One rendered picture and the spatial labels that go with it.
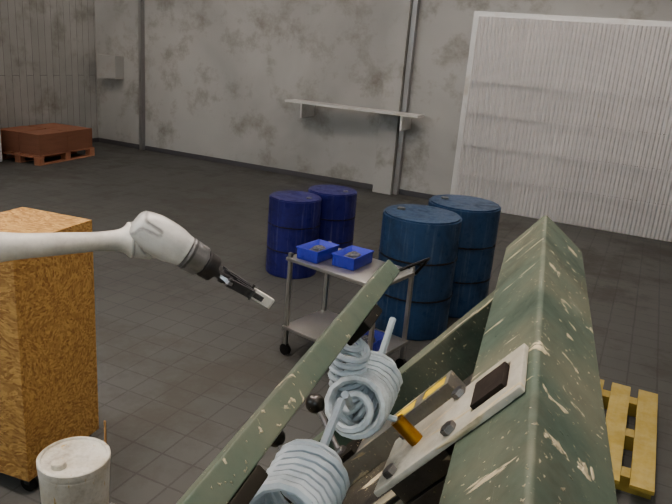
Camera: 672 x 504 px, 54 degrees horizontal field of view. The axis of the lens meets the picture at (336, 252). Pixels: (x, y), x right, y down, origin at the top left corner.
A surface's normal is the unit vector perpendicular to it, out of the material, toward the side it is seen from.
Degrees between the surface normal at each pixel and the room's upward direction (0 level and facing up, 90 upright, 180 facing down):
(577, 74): 90
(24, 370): 90
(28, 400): 90
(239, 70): 90
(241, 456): 39
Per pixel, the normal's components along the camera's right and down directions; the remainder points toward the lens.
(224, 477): 0.65, -0.64
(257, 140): -0.44, 0.24
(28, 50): 0.90, 0.20
